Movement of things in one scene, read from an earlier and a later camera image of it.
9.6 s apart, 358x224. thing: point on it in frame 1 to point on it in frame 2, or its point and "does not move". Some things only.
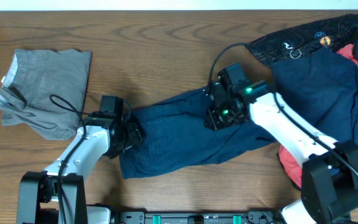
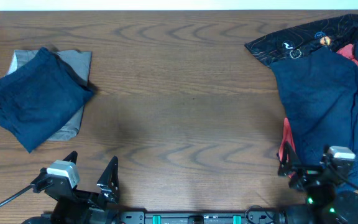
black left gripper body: [134, 134] to [89, 196]
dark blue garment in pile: [321, 86] does not move
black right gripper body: [225, 115] to [307, 178]
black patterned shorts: [332, 34] does not move
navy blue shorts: [174, 134] to [36, 99]
